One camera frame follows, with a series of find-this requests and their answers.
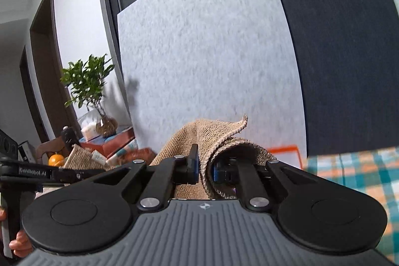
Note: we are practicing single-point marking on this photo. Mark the grey felt panel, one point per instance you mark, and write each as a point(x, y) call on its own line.
point(202, 51)

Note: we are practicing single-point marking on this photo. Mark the dark blue felt panel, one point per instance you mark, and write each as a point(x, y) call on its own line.
point(343, 51)

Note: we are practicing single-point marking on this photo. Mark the orange fruit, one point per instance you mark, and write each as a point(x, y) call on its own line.
point(56, 160)

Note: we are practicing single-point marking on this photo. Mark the beige woven pouch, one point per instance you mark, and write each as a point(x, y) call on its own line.
point(78, 157)

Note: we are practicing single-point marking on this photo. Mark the dark wooden door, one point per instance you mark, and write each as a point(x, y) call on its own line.
point(46, 51)
point(29, 91)

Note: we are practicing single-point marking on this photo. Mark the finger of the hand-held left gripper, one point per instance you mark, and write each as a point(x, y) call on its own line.
point(68, 138)

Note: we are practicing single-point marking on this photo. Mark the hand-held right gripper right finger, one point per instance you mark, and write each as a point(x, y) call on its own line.
point(219, 172)

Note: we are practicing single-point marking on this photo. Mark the person's left hand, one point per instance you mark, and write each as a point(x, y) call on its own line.
point(21, 242)

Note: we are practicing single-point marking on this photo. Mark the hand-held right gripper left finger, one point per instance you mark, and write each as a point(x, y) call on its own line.
point(194, 166)

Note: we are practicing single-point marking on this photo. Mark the copper brown box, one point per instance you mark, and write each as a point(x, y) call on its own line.
point(115, 141)

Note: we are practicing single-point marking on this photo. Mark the beige woven cloth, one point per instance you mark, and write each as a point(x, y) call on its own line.
point(187, 135)

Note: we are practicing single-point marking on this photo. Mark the white tissue box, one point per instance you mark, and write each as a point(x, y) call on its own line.
point(90, 130)

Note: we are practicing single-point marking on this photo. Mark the white air purifier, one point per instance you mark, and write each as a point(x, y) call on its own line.
point(27, 152)

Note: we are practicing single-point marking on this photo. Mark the green plant in glass vase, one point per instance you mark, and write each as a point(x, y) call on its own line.
point(90, 79)

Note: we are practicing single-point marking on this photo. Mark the grey window frame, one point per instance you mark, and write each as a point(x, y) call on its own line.
point(109, 4)

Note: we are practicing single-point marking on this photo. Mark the checkered tablecloth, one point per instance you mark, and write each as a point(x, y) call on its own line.
point(358, 166)

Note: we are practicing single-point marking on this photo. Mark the brown wooden chair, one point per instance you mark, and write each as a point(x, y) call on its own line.
point(46, 147)

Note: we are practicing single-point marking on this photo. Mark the orange box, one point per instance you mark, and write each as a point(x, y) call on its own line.
point(280, 148)

